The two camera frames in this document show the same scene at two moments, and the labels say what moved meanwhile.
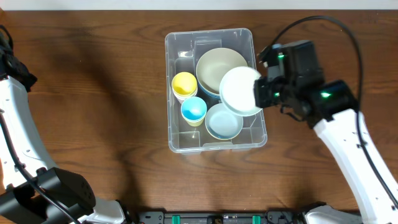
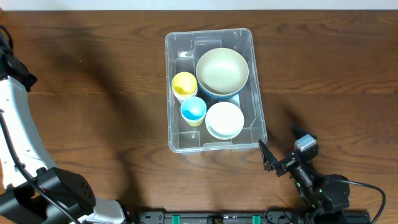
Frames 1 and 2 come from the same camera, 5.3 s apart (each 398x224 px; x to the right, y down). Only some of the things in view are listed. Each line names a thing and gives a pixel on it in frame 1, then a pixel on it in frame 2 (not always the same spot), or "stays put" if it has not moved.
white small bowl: (237, 91) to (224, 121)
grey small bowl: (222, 124) stays put
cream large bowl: (211, 66) stays put
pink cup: (180, 101) stays put
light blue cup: (193, 110) stays put
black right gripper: (263, 93) to (286, 163)
